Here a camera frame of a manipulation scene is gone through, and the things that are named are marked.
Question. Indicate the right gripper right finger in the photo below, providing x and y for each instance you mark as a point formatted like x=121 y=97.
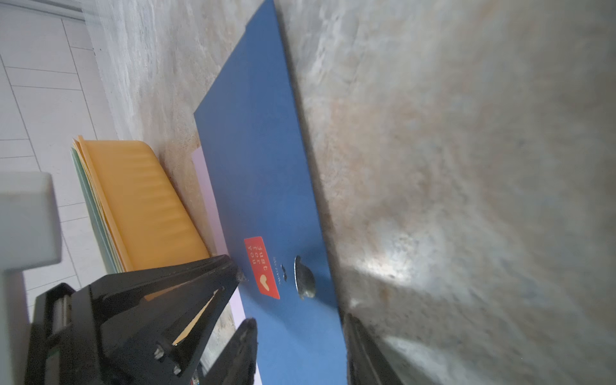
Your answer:
x=366 y=364

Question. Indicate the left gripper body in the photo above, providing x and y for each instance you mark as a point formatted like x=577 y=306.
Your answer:
x=65 y=343

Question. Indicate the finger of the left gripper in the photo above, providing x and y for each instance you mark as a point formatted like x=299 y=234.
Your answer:
x=149 y=326

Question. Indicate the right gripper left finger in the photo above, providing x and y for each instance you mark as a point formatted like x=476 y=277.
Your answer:
x=237 y=363

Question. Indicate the light green envelope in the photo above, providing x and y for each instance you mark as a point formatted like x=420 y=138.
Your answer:
x=102 y=233

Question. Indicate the yellow storage tray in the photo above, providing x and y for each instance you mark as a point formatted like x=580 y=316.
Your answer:
x=155 y=227

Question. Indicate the purple envelope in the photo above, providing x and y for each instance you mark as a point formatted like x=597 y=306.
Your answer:
x=213 y=218

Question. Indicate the navy blue envelope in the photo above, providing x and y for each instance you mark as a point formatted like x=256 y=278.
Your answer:
x=253 y=147

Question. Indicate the tan envelope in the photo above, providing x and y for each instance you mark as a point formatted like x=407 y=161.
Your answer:
x=81 y=144

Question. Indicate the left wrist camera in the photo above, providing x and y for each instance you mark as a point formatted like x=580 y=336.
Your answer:
x=30 y=238

